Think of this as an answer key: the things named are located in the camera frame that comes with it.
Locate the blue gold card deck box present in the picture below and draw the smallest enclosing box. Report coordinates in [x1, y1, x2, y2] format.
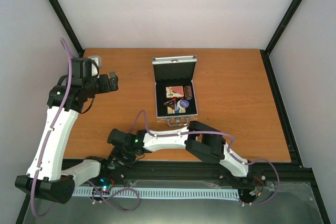
[167, 105, 186, 114]

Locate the red yellow card deck box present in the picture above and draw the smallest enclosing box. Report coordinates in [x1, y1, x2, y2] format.
[165, 86, 184, 98]

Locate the red black triangular chip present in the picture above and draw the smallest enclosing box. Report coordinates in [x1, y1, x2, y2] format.
[164, 98, 176, 110]

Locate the purple round blind button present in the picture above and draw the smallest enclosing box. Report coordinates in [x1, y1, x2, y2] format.
[177, 99, 190, 109]

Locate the clear round dealer button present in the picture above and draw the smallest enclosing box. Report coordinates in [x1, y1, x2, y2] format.
[108, 162, 117, 169]

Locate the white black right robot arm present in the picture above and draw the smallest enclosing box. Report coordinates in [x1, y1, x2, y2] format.
[107, 121, 249, 177]

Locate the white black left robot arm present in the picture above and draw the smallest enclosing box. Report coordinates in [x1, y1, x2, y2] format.
[15, 56, 118, 204]

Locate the aluminium poker case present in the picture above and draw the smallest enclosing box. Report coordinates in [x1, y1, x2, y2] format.
[152, 55, 198, 126]

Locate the brown poker chip stack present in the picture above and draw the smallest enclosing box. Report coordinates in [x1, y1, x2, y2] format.
[183, 86, 193, 100]

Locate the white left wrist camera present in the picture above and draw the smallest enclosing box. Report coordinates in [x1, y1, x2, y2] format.
[88, 55, 102, 68]

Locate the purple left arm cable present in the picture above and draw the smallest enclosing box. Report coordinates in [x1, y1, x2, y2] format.
[30, 37, 141, 218]

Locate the light blue cable duct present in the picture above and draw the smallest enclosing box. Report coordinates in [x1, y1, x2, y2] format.
[72, 186, 239, 201]

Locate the black aluminium frame rail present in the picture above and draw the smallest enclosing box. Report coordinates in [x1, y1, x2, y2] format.
[88, 157, 314, 188]

